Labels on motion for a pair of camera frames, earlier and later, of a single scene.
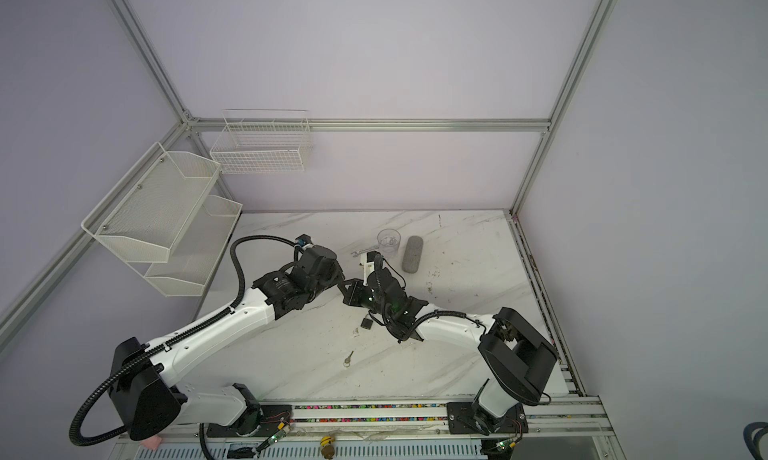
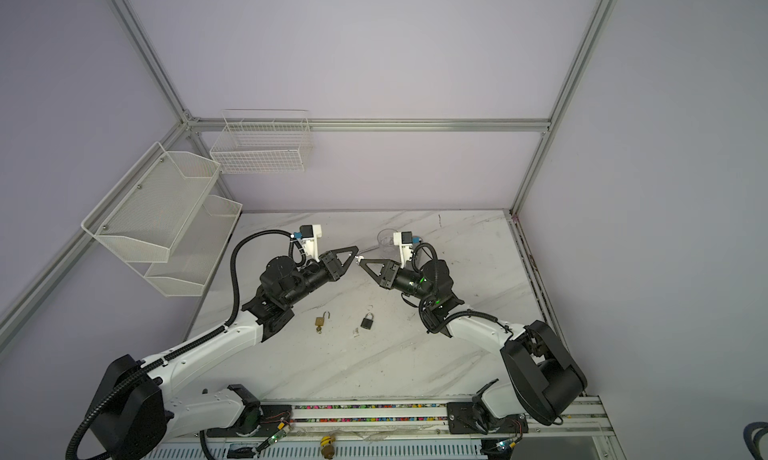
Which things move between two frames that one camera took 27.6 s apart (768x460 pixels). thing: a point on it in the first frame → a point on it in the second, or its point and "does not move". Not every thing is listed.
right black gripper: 356,290 → 390,273
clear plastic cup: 389,240 does not move
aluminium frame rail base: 473,427 does not move
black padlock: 366,323 does not move
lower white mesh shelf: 198,250 does not move
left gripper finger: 346,288 → 333,264
